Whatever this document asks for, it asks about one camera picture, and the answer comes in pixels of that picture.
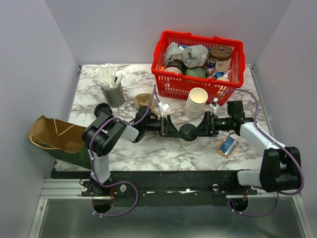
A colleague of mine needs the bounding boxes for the brown lidded round box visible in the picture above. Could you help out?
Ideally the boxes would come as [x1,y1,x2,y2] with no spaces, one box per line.
[209,45,233,72]

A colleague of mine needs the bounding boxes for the red blue drink can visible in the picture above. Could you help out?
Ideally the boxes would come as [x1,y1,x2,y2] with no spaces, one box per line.
[208,67,216,77]

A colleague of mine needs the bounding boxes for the black lid on table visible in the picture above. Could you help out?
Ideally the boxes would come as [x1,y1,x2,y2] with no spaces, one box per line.
[94,103,112,118]

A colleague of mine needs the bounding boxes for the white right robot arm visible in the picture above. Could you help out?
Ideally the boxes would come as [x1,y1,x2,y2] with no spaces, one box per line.
[189,101,304,195]

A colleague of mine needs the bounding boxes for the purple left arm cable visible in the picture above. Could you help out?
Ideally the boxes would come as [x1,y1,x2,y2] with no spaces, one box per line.
[88,84,161,218]

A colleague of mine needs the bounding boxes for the green netted melon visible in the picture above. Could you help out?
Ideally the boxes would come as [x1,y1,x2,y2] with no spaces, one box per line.
[184,67,206,78]

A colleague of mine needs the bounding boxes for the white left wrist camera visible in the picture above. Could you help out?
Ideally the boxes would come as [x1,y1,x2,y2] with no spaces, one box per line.
[158,102,170,117]

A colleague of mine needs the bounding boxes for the red plastic shopping basket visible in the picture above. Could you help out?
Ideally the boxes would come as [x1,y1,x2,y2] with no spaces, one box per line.
[151,31,246,105]

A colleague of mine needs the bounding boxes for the blue orange card box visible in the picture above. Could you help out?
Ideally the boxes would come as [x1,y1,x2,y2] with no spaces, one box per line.
[216,136,239,158]

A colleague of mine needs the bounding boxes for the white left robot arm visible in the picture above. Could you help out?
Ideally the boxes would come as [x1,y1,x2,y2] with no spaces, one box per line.
[82,103,182,196]

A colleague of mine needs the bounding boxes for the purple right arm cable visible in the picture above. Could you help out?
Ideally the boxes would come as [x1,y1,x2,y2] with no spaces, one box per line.
[214,88,304,216]

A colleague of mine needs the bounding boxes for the cream pump lotion bottle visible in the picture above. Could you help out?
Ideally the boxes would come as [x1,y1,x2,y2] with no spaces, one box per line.
[216,70,231,82]

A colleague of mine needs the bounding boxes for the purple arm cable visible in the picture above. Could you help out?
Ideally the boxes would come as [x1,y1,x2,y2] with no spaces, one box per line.
[88,84,161,218]
[214,88,304,216]

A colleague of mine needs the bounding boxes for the black plastic cup lid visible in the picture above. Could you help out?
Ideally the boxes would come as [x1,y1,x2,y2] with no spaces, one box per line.
[179,123,197,139]

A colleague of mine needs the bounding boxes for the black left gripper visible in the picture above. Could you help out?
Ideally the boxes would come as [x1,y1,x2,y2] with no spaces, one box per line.
[143,115,182,138]

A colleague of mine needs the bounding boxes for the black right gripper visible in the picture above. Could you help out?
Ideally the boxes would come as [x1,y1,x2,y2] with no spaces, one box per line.
[192,111,233,137]

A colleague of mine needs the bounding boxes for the brown cardboard cup carrier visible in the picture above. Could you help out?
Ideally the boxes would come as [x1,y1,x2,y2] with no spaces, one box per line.
[134,93,159,119]

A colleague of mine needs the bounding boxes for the grey plastic mailer bag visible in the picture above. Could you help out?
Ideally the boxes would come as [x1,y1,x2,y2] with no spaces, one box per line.
[163,42,209,68]

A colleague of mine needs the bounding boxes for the black labelled tub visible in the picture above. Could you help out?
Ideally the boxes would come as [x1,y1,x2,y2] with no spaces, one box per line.
[164,54,186,74]

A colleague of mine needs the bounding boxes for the stack of paper cups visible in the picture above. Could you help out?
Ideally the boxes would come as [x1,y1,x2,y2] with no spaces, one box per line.
[186,87,209,119]

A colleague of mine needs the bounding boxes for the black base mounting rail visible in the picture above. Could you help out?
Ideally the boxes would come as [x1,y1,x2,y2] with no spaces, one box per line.
[82,171,257,207]

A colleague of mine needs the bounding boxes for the brown green paper bag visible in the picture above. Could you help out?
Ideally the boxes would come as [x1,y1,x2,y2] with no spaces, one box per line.
[28,116,91,169]

